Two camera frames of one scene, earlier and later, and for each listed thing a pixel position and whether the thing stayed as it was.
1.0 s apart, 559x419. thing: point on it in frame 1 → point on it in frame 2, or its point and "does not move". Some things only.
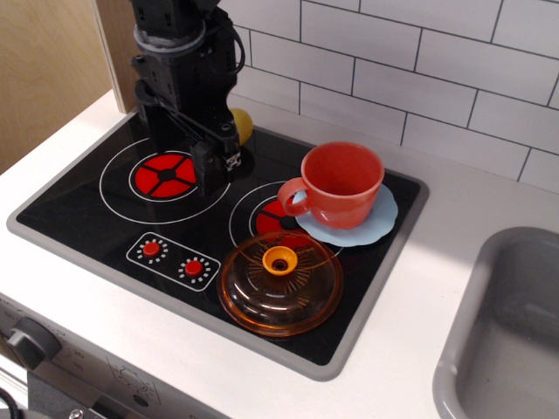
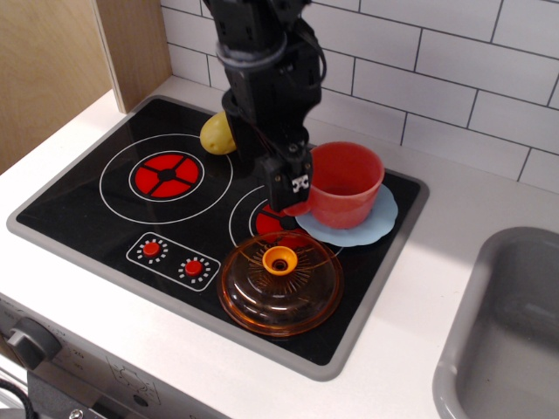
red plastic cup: x=341 y=180 does not move
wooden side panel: x=56 y=57 does not move
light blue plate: x=381 y=219 does not move
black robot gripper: x=187 y=73 → x=273 y=89
